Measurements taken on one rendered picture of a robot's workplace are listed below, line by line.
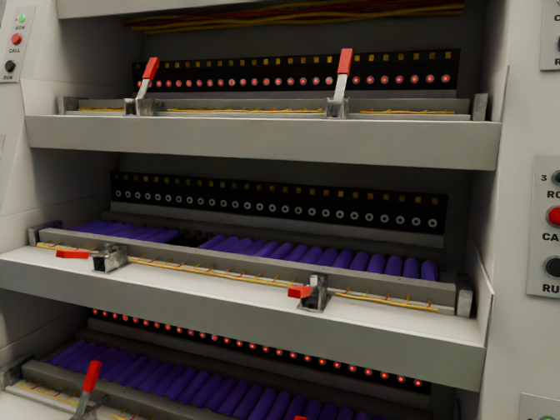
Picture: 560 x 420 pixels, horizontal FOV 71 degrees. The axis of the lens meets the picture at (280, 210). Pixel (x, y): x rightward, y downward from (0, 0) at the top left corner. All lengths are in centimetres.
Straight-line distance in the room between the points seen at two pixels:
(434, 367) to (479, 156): 20
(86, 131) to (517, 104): 51
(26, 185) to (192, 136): 29
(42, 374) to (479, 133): 63
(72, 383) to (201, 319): 25
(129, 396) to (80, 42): 54
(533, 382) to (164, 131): 46
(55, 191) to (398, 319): 54
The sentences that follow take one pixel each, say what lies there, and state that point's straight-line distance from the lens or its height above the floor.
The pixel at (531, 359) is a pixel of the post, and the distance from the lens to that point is 41.
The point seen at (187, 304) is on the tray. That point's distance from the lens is 46.
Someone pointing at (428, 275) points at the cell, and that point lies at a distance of 47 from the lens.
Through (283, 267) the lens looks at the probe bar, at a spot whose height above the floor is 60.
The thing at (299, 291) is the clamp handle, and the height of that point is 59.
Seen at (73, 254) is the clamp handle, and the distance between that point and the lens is 50.
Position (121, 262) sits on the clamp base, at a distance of 55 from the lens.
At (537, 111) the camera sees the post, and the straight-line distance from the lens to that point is 43.
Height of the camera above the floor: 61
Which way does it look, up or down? 7 degrees up
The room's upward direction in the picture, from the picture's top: 8 degrees clockwise
